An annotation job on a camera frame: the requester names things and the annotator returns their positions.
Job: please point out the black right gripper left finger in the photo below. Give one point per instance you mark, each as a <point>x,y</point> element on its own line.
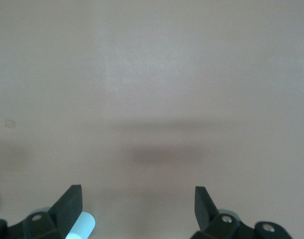
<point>64,211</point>

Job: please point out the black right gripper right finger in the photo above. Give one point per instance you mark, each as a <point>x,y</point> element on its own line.
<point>204,211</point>

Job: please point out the light blue plastic cup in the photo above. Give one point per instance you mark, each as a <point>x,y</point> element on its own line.
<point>85,224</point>

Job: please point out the brown table cover sheet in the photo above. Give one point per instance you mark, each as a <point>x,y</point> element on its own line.
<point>151,74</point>

